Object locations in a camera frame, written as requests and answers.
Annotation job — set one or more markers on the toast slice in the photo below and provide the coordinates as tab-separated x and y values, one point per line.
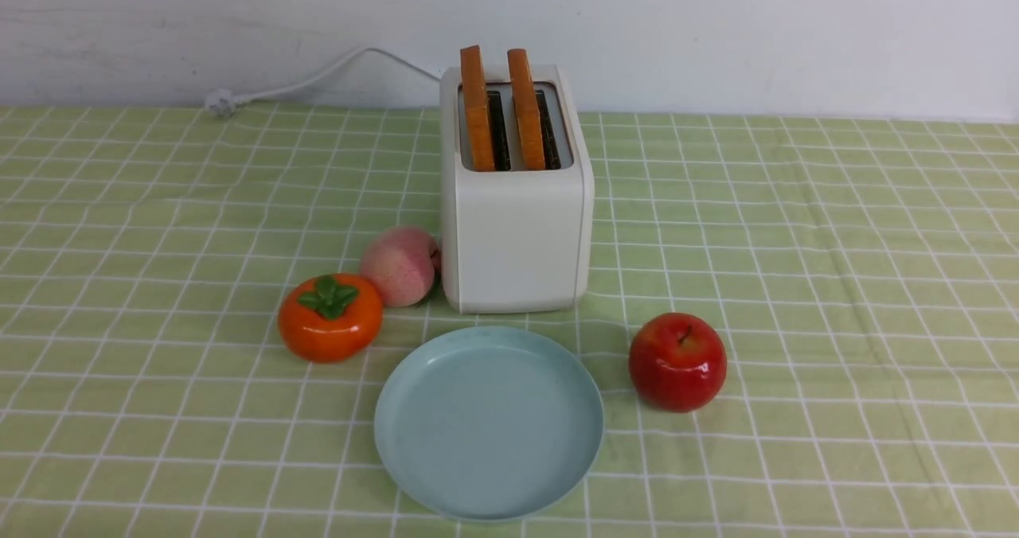
526	109
476	109

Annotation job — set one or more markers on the white two-slot toaster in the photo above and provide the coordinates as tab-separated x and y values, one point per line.
519	240

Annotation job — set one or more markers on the pink peach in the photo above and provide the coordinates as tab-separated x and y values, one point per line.
403	263

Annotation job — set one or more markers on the light blue plate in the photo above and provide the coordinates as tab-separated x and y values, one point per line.
489	424

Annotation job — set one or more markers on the orange persimmon with green leaf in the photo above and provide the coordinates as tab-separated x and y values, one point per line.
330	318

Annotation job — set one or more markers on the red apple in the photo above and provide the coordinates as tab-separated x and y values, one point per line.
677	362

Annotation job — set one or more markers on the green checkered tablecloth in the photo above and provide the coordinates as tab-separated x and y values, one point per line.
862	275

